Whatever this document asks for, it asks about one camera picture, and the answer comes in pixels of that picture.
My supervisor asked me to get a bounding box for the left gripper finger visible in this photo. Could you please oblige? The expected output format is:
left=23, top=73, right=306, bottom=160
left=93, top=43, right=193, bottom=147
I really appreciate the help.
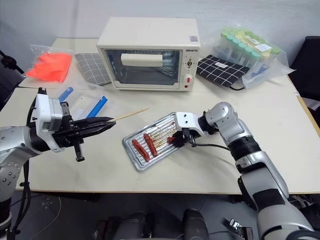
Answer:
left=74, top=116, right=116, bottom=127
left=74, top=121, right=118, bottom=138

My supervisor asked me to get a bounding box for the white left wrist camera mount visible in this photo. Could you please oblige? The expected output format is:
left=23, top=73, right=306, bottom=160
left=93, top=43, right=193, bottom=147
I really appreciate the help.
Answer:
left=31, top=92, right=66, bottom=154

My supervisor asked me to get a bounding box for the black grid-pattern oven mitt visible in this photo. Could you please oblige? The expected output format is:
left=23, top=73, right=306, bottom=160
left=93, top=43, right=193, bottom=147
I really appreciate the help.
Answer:
left=195, top=53, right=251, bottom=92

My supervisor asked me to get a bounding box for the clear bag of tubes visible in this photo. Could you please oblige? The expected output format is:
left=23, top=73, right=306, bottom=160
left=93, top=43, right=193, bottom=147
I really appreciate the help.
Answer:
left=214, top=24, right=298, bottom=90

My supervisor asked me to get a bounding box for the black tripod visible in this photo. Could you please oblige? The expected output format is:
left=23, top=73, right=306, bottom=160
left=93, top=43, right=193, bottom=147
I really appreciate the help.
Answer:
left=0, top=49, right=26, bottom=75

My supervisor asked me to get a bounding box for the silver and black metal clamp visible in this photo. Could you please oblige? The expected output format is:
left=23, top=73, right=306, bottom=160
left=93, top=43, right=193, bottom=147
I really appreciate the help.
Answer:
left=223, top=217, right=254, bottom=240

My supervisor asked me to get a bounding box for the clear box with blue clips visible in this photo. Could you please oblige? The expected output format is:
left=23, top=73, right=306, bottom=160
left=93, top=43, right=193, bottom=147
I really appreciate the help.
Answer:
left=55, top=82, right=110, bottom=121

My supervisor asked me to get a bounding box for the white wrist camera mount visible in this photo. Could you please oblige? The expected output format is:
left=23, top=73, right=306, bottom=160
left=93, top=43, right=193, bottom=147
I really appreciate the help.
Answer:
left=174, top=111, right=208, bottom=137
left=31, top=92, right=66, bottom=154

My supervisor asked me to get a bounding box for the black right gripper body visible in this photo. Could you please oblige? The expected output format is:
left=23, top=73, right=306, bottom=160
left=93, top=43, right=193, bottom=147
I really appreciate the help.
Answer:
left=181, top=127, right=201, bottom=148

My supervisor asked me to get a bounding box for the pack of green-capped test tubes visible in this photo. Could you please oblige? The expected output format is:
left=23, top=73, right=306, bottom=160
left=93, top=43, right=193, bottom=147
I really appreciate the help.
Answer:
left=219, top=26, right=282, bottom=70

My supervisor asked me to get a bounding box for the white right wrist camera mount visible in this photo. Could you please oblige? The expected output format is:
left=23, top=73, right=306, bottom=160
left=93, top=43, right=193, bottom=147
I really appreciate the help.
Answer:
left=174, top=111, right=208, bottom=137

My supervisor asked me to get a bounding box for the grey grid-pattern mat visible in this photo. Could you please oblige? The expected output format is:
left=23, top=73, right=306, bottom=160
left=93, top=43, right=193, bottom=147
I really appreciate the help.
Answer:
left=74, top=52, right=111, bottom=86

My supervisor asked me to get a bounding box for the orange cloth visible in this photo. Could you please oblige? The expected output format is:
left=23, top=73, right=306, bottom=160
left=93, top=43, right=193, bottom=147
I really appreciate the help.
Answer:
left=25, top=51, right=73, bottom=83

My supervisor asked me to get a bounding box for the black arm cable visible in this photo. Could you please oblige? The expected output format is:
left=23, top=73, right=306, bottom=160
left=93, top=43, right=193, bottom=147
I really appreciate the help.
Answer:
left=25, top=98, right=39, bottom=130
left=189, top=139, right=233, bottom=152

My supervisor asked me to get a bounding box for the dark rounded shape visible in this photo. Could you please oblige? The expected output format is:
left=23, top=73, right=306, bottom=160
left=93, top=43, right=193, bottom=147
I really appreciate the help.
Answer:
left=119, top=210, right=154, bottom=240
left=181, top=208, right=210, bottom=240

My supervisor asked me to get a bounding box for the black hanging cable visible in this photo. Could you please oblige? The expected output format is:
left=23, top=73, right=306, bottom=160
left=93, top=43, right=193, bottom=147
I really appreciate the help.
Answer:
left=19, top=157, right=33, bottom=240

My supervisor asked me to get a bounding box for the black chair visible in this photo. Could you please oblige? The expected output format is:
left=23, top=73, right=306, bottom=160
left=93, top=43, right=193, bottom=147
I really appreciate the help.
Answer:
left=287, top=35, right=320, bottom=102

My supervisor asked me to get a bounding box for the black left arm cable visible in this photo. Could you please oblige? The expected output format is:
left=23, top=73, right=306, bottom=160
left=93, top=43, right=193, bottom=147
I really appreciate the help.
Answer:
left=25, top=98, right=39, bottom=130

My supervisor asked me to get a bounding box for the silver metal baking tray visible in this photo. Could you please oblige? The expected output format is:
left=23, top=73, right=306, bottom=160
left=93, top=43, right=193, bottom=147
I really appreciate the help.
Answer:
left=121, top=111, right=186, bottom=172

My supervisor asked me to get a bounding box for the clear plastic bag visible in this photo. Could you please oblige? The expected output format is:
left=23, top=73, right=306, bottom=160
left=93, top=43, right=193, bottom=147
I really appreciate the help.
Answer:
left=24, top=44, right=75, bottom=84

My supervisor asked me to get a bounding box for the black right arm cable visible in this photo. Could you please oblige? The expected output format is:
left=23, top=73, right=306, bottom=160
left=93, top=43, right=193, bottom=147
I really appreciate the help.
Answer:
left=189, top=139, right=233, bottom=152

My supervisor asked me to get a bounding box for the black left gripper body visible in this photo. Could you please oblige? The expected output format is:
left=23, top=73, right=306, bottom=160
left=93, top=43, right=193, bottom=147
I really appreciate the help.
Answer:
left=52, top=100, right=87, bottom=164

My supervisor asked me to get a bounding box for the cream toaster oven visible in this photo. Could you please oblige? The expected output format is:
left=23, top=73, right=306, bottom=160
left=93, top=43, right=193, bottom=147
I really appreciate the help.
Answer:
left=96, top=16, right=202, bottom=92

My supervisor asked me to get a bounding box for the wooden skewer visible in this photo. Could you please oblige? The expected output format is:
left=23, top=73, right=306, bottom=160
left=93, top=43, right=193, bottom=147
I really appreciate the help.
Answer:
left=109, top=107, right=151, bottom=124

